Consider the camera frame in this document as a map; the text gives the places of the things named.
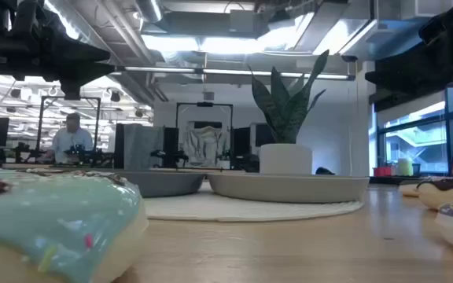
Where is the person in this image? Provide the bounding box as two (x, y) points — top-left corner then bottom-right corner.
(37, 112), (94, 165)

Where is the white crumpled cloth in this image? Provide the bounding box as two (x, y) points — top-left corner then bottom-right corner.
(182, 125), (230, 168)

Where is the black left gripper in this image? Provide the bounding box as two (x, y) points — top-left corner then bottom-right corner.
(0, 35), (116, 100)

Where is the mint iced donut chocolate drizzle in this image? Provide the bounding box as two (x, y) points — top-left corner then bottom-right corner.
(0, 167), (149, 283)

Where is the long linear light bar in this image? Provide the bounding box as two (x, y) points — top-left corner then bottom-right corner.
(110, 64), (356, 82)

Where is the yellow-green container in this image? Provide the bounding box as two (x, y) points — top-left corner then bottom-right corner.
(396, 157), (414, 178)

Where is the white woven round placemat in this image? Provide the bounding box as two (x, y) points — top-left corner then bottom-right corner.
(142, 181), (365, 223)

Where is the black window frame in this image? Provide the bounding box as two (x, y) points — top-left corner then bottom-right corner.
(375, 84), (453, 176)

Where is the white plant pot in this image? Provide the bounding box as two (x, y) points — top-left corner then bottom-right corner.
(258, 142), (314, 175)

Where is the green snake plant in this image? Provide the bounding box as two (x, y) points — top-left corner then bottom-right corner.
(249, 49), (330, 145)

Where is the dark grey round plate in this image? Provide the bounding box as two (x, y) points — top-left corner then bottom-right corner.
(109, 169), (207, 199)

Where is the light grey round plate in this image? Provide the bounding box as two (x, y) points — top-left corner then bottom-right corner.
(206, 172), (370, 204)

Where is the grey partition panel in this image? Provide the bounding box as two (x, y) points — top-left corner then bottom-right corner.
(123, 123), (165, 170)

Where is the chocolate iced cream donut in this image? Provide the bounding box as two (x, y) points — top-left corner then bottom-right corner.
(416, 176), (453, 211)

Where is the white framed monitor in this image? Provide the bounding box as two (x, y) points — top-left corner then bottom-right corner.
(249, 122), (277, 153)

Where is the black metal frame rig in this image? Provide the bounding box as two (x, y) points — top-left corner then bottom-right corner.
(35, 95), (102, 164)
(175, 101), (234, 170)

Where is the red container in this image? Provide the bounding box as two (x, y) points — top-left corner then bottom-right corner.
(373, 166), (395, 178)

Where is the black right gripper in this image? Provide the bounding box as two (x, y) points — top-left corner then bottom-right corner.
(366, 39), (453, 95)

